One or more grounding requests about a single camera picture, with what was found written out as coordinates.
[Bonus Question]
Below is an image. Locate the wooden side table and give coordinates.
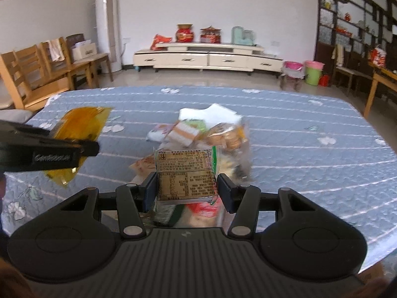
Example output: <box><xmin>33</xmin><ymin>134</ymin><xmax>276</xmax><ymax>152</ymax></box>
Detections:
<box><xmin>363</xmin><ymin>62</ymin><xmax>397</xmax><ymax>118</ymax></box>

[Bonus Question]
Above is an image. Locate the white cardboard box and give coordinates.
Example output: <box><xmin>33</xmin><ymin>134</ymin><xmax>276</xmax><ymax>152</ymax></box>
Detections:
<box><xmin>147</xmin><ymin>103</ymin><xmax>250</xmax><ymax>193</ymax></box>

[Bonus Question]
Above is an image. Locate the dark shelf unit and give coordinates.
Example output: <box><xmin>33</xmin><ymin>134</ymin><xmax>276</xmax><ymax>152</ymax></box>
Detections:
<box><xmin>315</xmin><ymin>0</ymin><xmax>397</xmax><ymax>87</ymax></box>

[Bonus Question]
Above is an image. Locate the light wooden chair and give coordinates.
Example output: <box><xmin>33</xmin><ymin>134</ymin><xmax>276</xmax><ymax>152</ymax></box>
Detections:
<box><xmin>14</xmin><ymin>44</ymin><xmax>75</xmax><ymax>90</ymax></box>
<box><xmin>0</xmin><ymin>50</ymin><xmax>70</xmax><ymax>111</ymax></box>
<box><xmin>40</xmin><ymin>37</ymin><xmax>100</xmax><ymax>89</ymax></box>

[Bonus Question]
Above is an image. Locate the wooden chair with cloth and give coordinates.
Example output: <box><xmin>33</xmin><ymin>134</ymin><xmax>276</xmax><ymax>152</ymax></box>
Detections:
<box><xmin>333</xmin><ymin>44</ymin><xmax>373</xmax><ymax>97</ymax></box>

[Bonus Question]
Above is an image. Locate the bread bag orange print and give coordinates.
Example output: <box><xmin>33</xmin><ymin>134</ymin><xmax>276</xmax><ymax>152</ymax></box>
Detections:
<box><xmin>129</xmin><ymin>155</ymin><xmax>157</xmax><ymax>184</ymax></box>

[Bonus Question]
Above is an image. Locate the blue white snack packet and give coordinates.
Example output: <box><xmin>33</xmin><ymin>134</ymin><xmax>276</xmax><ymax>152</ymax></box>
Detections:
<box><xmin>147</xmin><ymin>127</ymin><xmax>169</xmax><ymax>145</ymax></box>

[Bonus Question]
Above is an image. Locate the white standing air conditioner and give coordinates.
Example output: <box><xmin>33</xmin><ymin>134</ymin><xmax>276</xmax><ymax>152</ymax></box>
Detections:
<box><xmin>95</xmin><ymin>0</ymin><xmax>122</xmax><ymax>73</ymax></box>

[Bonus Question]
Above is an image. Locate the mint green appliance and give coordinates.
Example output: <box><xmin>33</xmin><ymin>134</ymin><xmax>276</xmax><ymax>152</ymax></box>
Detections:
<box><xmin>231</xmin><ymin>26</ymin><xmax>256</xmax><ymax>45</ymax></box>

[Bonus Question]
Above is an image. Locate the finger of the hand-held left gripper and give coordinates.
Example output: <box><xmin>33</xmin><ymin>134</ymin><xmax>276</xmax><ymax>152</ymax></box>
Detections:
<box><xmin>0</xmin><ymin>120</ymin><xmax>100</xmax><ymax>173</ymax></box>

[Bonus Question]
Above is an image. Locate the dark wooden chair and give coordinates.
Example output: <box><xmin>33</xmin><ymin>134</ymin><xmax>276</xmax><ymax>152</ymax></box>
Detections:
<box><xmin>65</xmin><ymin>34</ymin><xmax>114</xmax><ymax>83</ymax></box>

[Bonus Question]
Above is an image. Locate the red plastic bag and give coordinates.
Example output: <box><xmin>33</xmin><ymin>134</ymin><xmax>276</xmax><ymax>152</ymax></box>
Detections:
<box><xmin>150</xmin><ymin>34</ymin><xmax>172</xmax><ymax>51</ymax></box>

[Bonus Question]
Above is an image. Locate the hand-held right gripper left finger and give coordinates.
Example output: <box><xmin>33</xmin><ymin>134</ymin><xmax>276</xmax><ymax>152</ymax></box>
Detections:
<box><xmin>60</xmin><ymin>171</ymin><xmax>159</xmax><ymax>240</ymax></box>

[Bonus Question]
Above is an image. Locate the green gold cake packet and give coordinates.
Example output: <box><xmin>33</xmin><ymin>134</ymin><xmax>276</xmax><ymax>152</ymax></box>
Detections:
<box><xmin>154</xmin><ymin>146</ymin><xmax>219</xmax><ymax>205</ymax></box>

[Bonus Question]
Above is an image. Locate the white paper bag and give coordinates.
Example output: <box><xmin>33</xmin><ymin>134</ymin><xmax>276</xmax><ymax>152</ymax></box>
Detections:
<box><xmin>71</xmin><ymin>39</ymin><xmax>97</xmax><ymax>60</ymax></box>

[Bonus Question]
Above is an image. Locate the clear bun bag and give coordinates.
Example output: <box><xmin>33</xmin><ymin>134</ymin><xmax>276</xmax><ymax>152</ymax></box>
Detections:
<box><xmin>206</xmin><ymin>122</ymin><xmax>250</xmax><ymax>154</ymax></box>

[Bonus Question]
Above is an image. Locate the cream cloth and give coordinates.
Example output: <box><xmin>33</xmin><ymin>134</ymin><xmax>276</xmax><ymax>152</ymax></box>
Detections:
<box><xmin>332</xmin><ymin>44</ymin><xmax>345</xmax><ymax>66</ymax></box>

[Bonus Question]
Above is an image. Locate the red gift bag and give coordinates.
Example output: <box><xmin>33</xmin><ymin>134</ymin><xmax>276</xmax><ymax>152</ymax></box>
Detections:
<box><xmin>369</xmin><ymin>46</ymin><xmax>387</xmax><ymax>68</ymax></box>

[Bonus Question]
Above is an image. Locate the red gift box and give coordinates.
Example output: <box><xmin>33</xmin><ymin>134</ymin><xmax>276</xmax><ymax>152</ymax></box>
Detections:
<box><xmin>199</xmin><ymin>26</ymin><xmax>222</xmax><ymax>44</ymax></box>

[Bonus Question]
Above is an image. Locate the green bucket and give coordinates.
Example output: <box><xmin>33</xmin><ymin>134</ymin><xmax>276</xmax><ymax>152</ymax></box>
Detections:
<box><xmin>305</xmin><ymin>68</ymin><xmax>323</xmax><ymax>86</ymax></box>

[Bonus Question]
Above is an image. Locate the cream tv cabinet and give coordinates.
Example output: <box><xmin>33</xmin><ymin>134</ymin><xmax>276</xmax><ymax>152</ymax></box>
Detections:
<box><xmin>133</xmin><ymin>41</ymin><xmax>284</xmax><ymax>73</ymax></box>

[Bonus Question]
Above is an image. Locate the white towel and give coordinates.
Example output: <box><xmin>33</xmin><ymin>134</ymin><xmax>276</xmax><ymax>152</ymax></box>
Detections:
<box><xmin>47</xmin><ymin>39</ymin><xmax>65</xmax><ymax>62</ymax></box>

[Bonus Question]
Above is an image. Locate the small stool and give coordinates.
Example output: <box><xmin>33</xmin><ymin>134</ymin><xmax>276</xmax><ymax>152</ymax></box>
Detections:
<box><xmin>279</xmin><ymin>68</ymin><xmax>306</xmax><ymax>92</ymax></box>

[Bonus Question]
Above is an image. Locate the yellow bun packet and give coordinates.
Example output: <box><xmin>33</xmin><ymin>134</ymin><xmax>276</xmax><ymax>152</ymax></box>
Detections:
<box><xmin>43</xmin><ymin>106</ymin><xmax>113</xmax><ymax>187</ymax></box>

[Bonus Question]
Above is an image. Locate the red gold jar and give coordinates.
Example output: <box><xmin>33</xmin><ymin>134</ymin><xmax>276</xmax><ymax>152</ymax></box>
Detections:
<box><xmin>176</xmin><ymin>24</ymin><xmax>195</xmax><ymax>43</ymax></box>

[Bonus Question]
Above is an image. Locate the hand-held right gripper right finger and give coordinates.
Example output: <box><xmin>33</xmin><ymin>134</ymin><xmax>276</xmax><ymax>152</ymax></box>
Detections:
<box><xmin>216</xmin><ymin>173</ymin><xmax>314</xmax><ymax>238</ymax></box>

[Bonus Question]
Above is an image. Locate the white brown snack packet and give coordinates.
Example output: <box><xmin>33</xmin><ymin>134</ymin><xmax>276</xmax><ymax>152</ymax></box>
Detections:
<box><xmin>164</xmin><ymin>121</ymin><xmax>202</xmax><ymax>148</ymax></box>

